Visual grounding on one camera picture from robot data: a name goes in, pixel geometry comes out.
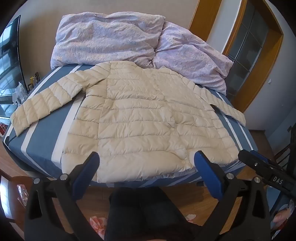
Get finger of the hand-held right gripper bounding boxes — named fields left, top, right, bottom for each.
left=238, top=149, right=296, bottom=193

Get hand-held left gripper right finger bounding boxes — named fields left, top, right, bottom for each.
left=194, top=151, right=271, bottom=241

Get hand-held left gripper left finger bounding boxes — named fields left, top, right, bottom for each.
left=24, top=152, right=100, bottom=241

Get cream puffer jacket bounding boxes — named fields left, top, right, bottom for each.
left=10, top=61, right=246, bottom=183

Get dark chair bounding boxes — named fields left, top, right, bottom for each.
left=275, top=130, right=296, bottom=168

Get pink floral slipper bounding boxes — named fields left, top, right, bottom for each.
left=89, top=215, right=110, bottom=235

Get bed with blue striped sheet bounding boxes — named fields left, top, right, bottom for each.
left=2, top=62, right=258, bottom=189

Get person's legs in dark trousers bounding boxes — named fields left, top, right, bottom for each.
left=106, top=187, right=193, bottom=241

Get reddish wooden chair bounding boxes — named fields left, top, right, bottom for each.
left=0, top=176, right=31, bottom=224

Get crumpled clear plastic bag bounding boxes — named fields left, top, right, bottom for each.
left=13, top=83, right=25, bottom=104

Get yellow bottles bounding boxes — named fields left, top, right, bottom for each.
left=27, top=72, right=40, bottom=91

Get lilac floral quilt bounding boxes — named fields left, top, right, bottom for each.
left=50, top=11, right=234, bottom=96

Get flat screen television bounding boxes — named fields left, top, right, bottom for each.
left=0, top=15, right=29, bottom=100

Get wooden door frame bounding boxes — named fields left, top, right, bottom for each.
left=190, top=0, right=284, bottom=112

